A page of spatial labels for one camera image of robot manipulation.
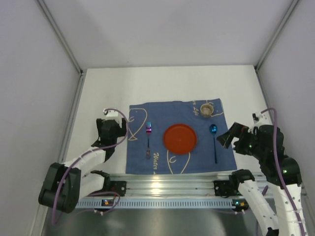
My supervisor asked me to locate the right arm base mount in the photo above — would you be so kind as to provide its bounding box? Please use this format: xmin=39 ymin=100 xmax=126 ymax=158
xmin=214 ymin=169 xmax=255 ymax=198

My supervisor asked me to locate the blue embroidered cloth placemat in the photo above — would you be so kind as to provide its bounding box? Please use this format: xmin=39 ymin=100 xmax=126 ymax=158
xmin=126 ymin=98 xmax=236 ymax=175

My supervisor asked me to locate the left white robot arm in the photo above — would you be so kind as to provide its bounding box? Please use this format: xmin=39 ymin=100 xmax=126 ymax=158
xmin=38 ymin=108 xmax=128 ymax=213

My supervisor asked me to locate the left aluminium frame post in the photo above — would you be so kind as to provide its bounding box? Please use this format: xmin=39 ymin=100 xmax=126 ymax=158
xmin=35 ymin=0 xmax=83 ymax=75

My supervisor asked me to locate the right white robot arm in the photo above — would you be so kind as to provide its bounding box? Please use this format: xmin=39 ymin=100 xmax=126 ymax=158
xmin=217 ymin=123 xmax=308 ymax=236

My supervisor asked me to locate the right aluminium frame post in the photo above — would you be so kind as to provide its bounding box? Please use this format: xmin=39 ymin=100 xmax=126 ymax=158
xmin=254 ymin=0 xmax=301 ymax=72

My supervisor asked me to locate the perforated cable duct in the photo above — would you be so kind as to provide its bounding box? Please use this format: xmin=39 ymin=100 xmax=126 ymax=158
xmin=76 ymin=198 xmax=235 ymax=209

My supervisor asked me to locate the blue metallic spoon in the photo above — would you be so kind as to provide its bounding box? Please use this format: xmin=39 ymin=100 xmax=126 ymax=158
xmin=209 ymin=124 xmax=218 ymax=164

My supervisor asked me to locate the red round plate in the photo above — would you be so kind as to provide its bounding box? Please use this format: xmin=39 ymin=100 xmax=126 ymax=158
xmin=162 ymin=123 xmax=197 ymax=155

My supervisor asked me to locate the aluminium frame post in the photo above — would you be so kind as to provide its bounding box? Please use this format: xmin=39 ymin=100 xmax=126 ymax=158
xmin=254 ymin=0 xmax=301 ymax=72
xmin=35 ymin=0 xmax=83 ymax=75

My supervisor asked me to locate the speckled ceramic cup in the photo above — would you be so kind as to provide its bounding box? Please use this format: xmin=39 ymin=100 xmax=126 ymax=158
xmin=200 ymin=103 xmax=214 ymax=118

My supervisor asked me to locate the aluminium mounting rail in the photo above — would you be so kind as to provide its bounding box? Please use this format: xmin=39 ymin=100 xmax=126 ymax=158
xmin=111 ymin=173 xmax=229 ymax=198

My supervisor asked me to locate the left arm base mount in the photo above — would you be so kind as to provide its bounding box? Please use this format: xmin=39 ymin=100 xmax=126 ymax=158
xmin=79 ymin=170 xmax=127 ymax=198

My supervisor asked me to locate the pink metallic fork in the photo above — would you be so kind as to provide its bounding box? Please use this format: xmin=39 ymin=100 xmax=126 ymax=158
xmin=146 ymin=122 xmax=152 ymax=159

